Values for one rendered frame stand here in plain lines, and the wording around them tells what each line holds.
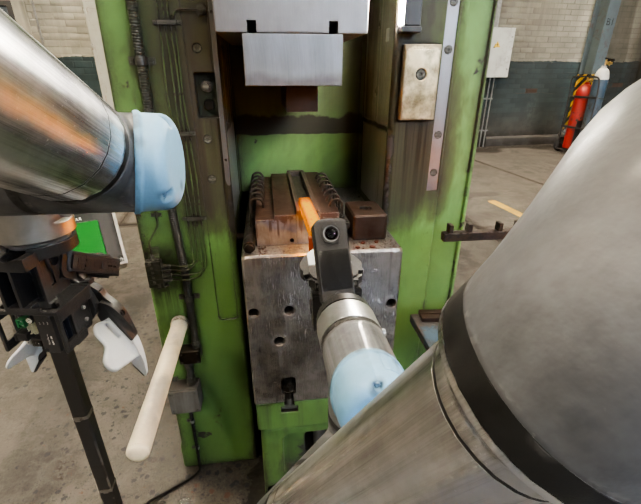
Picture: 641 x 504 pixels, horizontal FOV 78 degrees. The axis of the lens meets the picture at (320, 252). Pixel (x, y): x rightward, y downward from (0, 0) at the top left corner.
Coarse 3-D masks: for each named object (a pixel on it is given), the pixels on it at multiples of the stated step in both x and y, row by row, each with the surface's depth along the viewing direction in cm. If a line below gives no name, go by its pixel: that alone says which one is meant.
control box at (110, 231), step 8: (80, 216) 74; (88, 216) 75; (96, 216) 75; (104, 216) 76; (112, 216) 77; (104, 224) 76; (112, 224) 76; (104, 232) 76; (112, 232) 76; (104, 240) 75; (112, 240) 76; (120, 240) 77; (112, 248) 76; (120, 248) 76; (112, 256) 76; (120, 256) 76; (120, 264) 76
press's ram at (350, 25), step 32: (224, 0) 74; (256, 0) 75; (288, 0) 75; (320, 0) 76; (352, 0) 77; (224, 32) 76; (256, 32) 100; (288, 32) 78; (320, 32) 78; (352, 32) 79
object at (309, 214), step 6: (300, 198) 99; (306, 198) 98; (300, 204) 94; (306, 204) 93; (312, 204) 93; (306, 210) 88; (312, 210) 88; (306, 216) 83; (312, 216) 83; (318, 216) 83; (306, 222) 81; (312, 222) 79; (306, 228) 82; (312, 246) 69
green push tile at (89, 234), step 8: (80, 224) 73; (88, 224) 74; (96, 224) 75; (80, 232) 73; (88, 232) 74; (96, 232) 74; (80, 240) 73; (88, 240) 74; (96, 240) 74; (80, 248) 73; (88, 248) 73; (96, 248) 74; (104, 248) 75
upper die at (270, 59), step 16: (256, 48) 78; (272, 48) 78; (288, 48) 79; (304, 48) 79; (320, 48) 79; (336, 48) 80; (256, 64) 79; (272, 64) 80; (288, 64) 80; (304, 64) 80; (320, 64) 81; (336, 64) 81; (256, 80) 80; (272, 80) 81; (288, 80) 81; (304, 80) 81; (320, 80) 82; (336, 80) 82
